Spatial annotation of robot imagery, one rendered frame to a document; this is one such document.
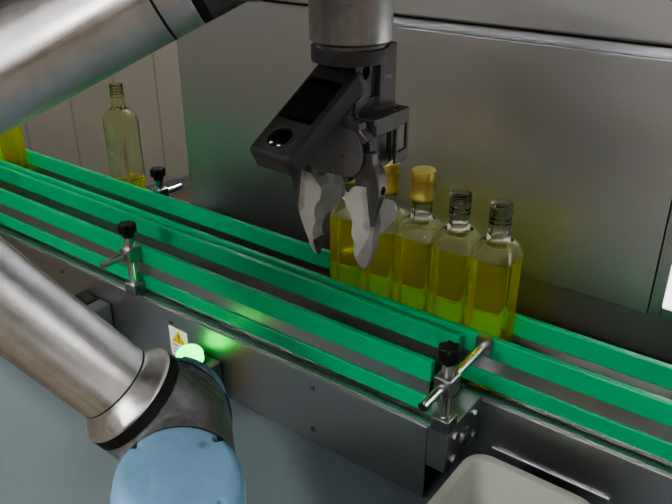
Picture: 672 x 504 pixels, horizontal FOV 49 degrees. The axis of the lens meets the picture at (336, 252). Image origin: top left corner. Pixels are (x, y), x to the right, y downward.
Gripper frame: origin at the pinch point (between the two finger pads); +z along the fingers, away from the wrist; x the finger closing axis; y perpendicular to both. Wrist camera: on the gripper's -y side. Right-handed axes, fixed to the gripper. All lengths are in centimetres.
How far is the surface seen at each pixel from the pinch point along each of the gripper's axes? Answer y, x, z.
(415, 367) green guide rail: 16.4, -0.7, 23.1
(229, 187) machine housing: 45, 60, 22
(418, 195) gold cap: 28.3, 7.1, 4.9
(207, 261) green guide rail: 24, 45, 25
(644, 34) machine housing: 42.8, -14.6, -16.7
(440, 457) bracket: 14.6, -6.2, 34.0
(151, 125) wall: 186, 257, 79
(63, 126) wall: 143, 270, 71
